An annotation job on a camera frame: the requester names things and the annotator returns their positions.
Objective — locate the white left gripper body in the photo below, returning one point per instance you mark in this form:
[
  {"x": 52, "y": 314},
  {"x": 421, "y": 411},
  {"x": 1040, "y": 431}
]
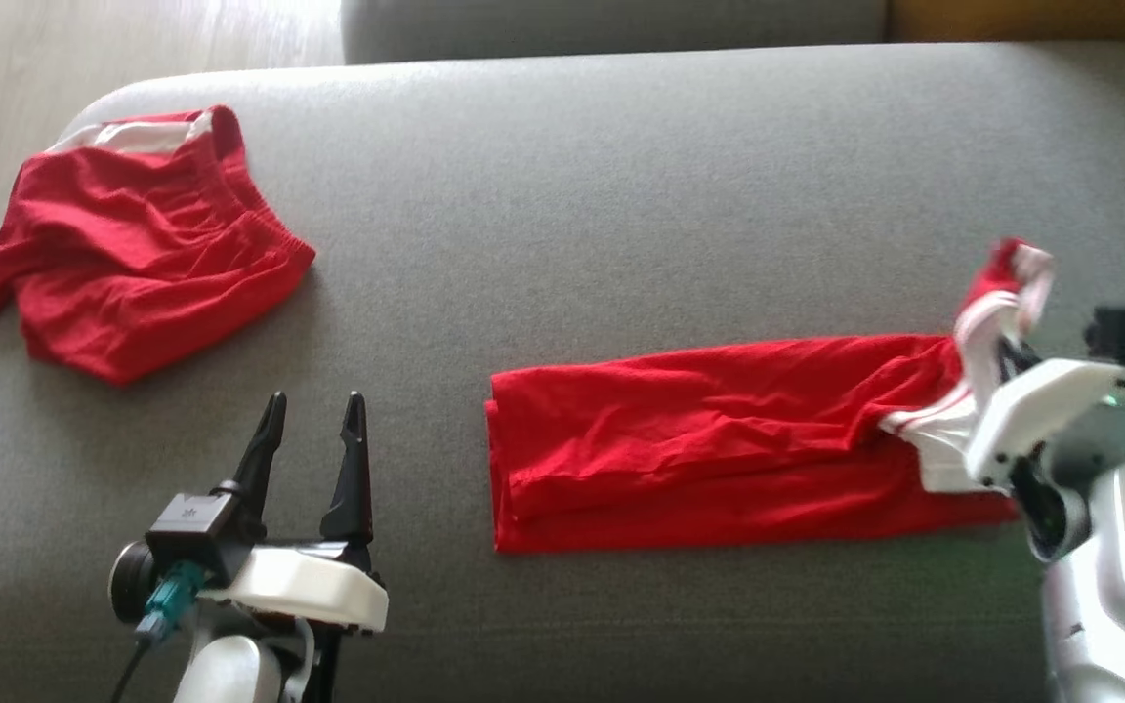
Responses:
[{"x": 318, "y": 591}]

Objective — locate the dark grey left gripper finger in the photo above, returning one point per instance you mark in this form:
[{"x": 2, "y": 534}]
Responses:
[
  {"x": 355, "y": 488},
  {"x": 270, "y": 449}
]

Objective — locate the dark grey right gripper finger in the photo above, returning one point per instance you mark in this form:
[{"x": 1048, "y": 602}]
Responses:
[
  {"x": 1028, "y": 363},
  {"x": 1009, "y": 359}
]

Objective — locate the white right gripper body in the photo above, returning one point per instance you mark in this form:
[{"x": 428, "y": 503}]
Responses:
[{"x": 1041, "y": 405}]

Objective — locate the red shorts with white stripes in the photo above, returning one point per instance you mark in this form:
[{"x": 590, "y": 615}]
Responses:
[{"x": 699, "y": 439}]

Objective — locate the large yellow back cushion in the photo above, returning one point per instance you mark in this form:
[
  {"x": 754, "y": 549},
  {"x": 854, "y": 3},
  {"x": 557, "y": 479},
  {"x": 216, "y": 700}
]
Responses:
[{"x": 1031, "y": 18}]

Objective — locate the large grey sofa seat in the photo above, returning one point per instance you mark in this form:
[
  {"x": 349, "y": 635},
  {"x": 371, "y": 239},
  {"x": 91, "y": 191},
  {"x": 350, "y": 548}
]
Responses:
[{"x": 562, "y": 195}]

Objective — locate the grey sofa seat cushion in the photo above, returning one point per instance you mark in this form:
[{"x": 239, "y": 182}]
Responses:
[{"x": 621, "y": 24}]

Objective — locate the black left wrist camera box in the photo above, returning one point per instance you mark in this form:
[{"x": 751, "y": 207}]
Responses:
[{"x": 196, "y": 527}]

